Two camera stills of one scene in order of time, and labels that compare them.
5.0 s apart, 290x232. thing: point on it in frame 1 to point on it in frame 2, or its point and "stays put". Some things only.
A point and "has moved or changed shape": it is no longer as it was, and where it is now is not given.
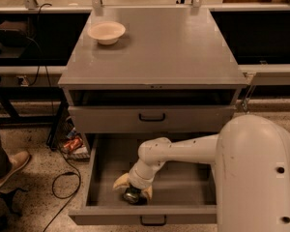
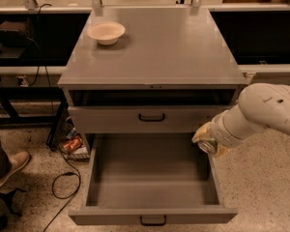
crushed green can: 134,195 has moved or changed shape
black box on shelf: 12,34 stays put
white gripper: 139,181 to 220,133
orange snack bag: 73,143 stays put
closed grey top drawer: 149,119 stays put
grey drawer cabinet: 173,71 stays put
